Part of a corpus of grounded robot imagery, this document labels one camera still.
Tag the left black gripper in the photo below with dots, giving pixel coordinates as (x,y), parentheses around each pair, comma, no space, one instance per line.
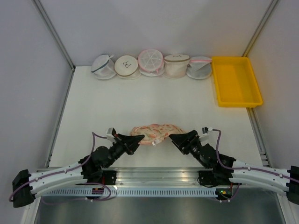
(129,143)

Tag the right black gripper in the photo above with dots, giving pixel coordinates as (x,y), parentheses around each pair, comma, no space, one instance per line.
(181,140)

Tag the floral mesh laundry bag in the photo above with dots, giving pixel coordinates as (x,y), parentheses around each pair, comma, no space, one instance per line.
(155,133)

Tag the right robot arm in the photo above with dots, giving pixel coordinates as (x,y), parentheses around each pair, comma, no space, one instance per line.
(288,187)

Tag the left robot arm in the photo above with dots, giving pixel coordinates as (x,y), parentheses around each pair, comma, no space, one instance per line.
(28,186)

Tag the white bag pink zipper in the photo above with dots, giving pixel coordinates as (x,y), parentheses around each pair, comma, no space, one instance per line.
(199,67)

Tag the cylindrical beige laundry bag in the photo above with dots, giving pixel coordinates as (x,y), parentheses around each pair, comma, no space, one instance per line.
(175,65)

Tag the round beige laundry bag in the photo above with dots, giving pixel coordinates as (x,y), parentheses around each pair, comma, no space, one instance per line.
(127,67)

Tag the white bag blue zipper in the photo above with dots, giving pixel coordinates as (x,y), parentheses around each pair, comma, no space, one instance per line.
(103,67)

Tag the pink rimmed round laundry bag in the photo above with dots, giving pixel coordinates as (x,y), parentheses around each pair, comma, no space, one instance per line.
(151,63)

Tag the yellow plastic tray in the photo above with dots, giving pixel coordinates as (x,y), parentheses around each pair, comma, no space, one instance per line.
(235,82)

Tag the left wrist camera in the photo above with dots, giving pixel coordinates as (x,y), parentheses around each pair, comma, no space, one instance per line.
(111,132)

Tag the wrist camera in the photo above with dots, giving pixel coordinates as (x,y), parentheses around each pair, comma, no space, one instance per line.
(111,132)
(206,131)

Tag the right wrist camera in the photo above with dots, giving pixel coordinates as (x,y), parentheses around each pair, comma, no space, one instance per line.
(206,131)

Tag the aluminium mounting rail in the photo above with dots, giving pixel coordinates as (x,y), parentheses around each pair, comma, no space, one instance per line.
(154,176)

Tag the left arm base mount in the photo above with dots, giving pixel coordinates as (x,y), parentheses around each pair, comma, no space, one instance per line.
(108,177)

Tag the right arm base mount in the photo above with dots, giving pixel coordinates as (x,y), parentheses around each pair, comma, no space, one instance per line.
(207,179)

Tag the white slotted cable duct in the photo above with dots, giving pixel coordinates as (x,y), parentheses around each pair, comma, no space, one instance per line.
(143,192)

